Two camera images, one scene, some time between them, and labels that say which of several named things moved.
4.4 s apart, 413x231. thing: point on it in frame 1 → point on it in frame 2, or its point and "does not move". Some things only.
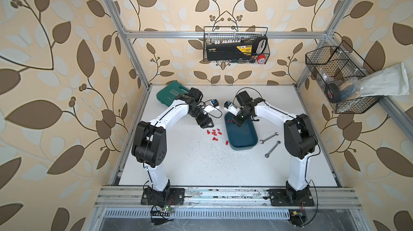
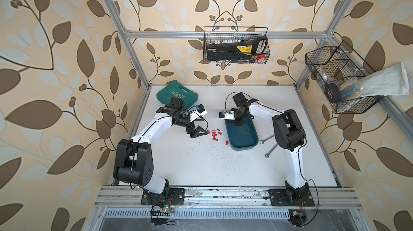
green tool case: x=170 y=92 does not move
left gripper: x=205 y=123 → x=196 y=134
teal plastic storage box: x=243 y=137 does not move
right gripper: x=235 y=120 does not move
